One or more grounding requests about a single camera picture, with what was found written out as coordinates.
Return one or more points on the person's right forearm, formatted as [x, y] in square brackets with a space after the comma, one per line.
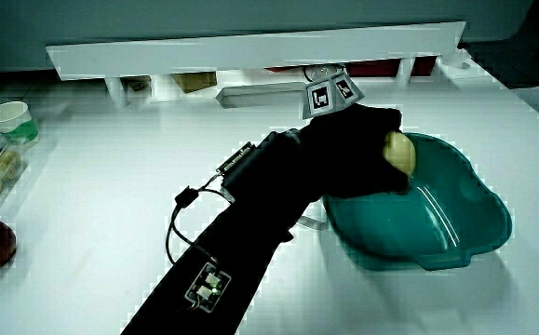
[255, 209]

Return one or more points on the person's right hand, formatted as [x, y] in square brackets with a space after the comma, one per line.
[343, 149]

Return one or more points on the small circuit board module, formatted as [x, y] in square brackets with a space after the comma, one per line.
[207, 286]

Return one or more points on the white shelf riser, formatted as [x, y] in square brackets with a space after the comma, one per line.
[250, 51]

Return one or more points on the brown cardboard box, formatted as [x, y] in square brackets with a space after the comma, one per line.
[194, 81]

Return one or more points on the red box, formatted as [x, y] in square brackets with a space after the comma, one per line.
[375, 68]

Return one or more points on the white and green paper cup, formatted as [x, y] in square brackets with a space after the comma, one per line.
[14, 123]

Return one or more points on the teal plastic bowl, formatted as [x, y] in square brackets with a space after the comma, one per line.
[436, 218]

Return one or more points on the silver metal bar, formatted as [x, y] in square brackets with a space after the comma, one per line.
[260, 94]

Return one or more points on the yellow-green pear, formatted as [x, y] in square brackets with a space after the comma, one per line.
[400, 152]

